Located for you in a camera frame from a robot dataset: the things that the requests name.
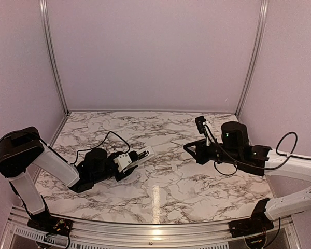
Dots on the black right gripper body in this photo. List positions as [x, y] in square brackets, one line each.
[228, 155]

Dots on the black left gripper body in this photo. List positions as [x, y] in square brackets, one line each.
[100, 177]

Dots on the white battery cover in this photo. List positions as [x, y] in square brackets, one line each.
[174, 167]

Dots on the white remote control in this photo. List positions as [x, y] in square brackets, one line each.
[142, 155]

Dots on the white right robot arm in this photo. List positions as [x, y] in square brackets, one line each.
[280, 164]

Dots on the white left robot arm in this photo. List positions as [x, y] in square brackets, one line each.
[24, 148]

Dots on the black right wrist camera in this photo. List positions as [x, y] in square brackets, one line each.
[203, 125]

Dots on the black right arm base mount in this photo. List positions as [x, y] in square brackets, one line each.
[256, 223]

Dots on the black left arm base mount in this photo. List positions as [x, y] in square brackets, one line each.
[45, 222]

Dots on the aluminium front frame rail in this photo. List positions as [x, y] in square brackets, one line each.
[96, 234]

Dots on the aluminium frame corner post right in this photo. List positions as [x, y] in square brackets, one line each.
[257, 44]

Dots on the aluminium frame corner post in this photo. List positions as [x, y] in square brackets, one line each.
[43, 6]
[257, 44]

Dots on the aluminium frame corner post left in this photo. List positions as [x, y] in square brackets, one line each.
[43, 6]

